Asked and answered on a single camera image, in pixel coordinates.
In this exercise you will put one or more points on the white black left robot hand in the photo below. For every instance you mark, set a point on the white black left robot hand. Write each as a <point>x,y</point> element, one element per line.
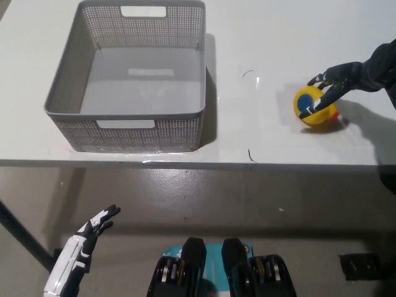
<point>71,263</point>

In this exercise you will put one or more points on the black teal robot torso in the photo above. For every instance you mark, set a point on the black teal robot torso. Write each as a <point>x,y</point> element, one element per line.
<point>272,278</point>

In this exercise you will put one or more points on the grey perforated plastic basket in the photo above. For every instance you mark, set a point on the grey perforated plastic basket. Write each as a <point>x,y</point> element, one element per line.
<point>136,136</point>

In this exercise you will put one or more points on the yellow rubber duck toy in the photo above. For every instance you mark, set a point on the yellow rubber duck toy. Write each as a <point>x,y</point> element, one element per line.
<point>321,119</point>

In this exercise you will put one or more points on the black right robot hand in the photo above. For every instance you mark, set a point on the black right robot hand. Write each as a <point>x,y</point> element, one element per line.
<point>349,77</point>

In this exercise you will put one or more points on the black table leg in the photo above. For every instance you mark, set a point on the black table leg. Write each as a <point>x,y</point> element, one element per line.
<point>24,238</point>
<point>389,182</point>

